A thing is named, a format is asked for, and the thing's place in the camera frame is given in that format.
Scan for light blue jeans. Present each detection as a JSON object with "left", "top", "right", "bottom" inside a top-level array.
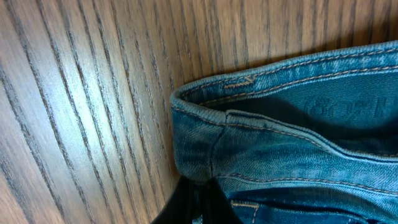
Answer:
[{"left": 170, "top": 41, "right": 397, "bottom": 223}]

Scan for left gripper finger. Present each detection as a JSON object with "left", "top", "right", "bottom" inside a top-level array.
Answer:
[{"left": 152, "top": 176, "right": 242, "bottom": 224}]

